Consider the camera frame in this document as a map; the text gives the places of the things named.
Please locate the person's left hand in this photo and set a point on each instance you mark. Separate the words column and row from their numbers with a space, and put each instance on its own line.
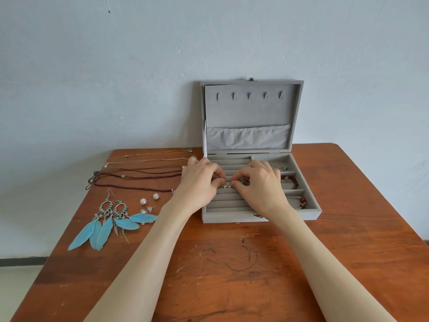
column 196, row 184

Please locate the person's left thumb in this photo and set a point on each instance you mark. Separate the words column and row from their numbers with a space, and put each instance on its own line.
column 216, row 183

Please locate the person's right thumb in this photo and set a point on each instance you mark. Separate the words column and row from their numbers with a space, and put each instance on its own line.
column 238, row 188

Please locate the person's right forearm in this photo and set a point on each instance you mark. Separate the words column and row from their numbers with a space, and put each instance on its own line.
column 328, row 268

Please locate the large blue feather earring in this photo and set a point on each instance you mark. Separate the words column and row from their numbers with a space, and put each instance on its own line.
column 85, row 235
column 125, row 223

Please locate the person's left forearm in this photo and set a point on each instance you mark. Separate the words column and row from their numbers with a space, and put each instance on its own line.
column 147, row 264

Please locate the small silver stud earrings pair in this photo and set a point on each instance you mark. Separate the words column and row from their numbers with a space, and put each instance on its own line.
column 227, row 186

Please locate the person's right hand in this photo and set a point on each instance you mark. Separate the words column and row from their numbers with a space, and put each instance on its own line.
column 264, row 191

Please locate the grey velvet jewelry box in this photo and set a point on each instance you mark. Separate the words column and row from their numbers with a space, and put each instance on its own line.
column 248, row 110

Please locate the small blue feather earring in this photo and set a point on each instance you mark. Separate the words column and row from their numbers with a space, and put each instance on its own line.
column 142, row 217

